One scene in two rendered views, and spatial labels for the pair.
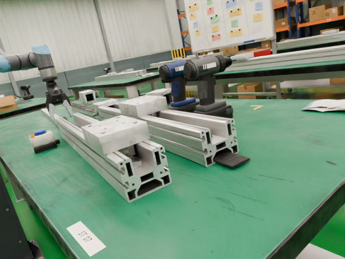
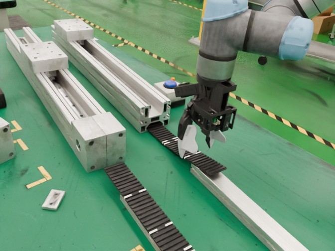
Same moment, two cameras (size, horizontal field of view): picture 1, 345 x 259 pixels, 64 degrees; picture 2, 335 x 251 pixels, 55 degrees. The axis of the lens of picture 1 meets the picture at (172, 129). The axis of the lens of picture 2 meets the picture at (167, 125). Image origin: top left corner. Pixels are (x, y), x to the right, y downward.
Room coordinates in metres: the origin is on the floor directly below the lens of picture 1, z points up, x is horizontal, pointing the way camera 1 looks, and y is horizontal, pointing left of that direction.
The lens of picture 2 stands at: (1.98, 0.36, 1.29)
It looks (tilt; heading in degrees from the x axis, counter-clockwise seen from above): 33 degrees down; 171
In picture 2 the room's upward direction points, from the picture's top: 6 degrees clockwise
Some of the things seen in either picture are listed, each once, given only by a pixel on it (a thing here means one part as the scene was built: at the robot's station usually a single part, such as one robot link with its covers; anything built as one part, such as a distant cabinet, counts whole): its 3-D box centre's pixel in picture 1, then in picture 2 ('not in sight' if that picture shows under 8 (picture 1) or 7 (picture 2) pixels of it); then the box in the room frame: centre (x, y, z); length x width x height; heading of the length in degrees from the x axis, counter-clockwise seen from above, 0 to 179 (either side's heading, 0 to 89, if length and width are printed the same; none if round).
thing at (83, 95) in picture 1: (87, 97); not in sight; (2.22, 0.62, 0.83); 0.11 x 0.10 x 0.10; 119
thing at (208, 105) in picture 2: (53, 90); (211, 102); (1.40, 0.54, 0.98); 0.09 x 0.08 x 0.12; 28
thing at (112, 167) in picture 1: (93, 139); (98, 65); (0.86, 0.25, 0.82); 0.80 x 0.10 x 0.09; 28
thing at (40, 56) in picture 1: (42, 57); (224, 26); (1.39, 0.54, 1.13); 0.09 x 0.08 x 0.11; 67
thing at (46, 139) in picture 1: (44, 140); (167, 94); (1.05, 0.49, 0.81); 0.10 x 0.08 x 0.06; 118
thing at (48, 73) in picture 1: (47, 73); (216, 65); (1.39, 0.54, 1.06); 0.08 x 0.08 x 0.05
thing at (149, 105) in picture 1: (142, 109); (44, 60); (0.95, 0.09, 0.87); 0.16 x 0.11 x 0.07; 28
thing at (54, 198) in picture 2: not in sight; (54, 199); (1.49, 0.21, 0.78); 0.05 x 0.03 x 0.01; 168
